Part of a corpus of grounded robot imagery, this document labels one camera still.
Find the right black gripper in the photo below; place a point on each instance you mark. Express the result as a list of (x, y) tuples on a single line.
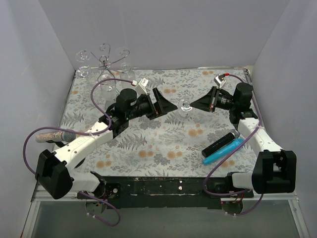
[(213, 99)]

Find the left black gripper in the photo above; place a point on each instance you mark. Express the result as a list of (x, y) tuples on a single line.
[(152, 107)]

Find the patterned tumbler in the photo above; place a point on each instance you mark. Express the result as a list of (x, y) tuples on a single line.
[(108, 87), (126, 72)]

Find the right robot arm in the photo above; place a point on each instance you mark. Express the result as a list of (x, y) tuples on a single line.
[(275, 168)]

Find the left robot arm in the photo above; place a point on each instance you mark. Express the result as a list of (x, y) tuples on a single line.
[(54, 170)]

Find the chrome wine glass rack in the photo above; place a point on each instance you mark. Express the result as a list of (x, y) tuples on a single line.
[(104, 63)]

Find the black microphone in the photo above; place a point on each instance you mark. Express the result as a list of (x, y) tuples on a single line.
[(229, 137)]

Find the floral tablecloth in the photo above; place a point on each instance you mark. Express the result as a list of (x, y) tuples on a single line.
[(171, 146)]

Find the blue toy microphone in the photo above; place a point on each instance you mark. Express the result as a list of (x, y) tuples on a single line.
[(223, 151)]

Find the glitter microphone on stand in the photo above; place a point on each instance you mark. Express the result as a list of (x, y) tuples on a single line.
[(59, 136)]

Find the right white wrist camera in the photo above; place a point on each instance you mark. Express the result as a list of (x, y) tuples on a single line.
[(220, 80)]

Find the black table front rail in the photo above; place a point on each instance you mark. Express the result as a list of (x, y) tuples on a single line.
[(157, 192)]

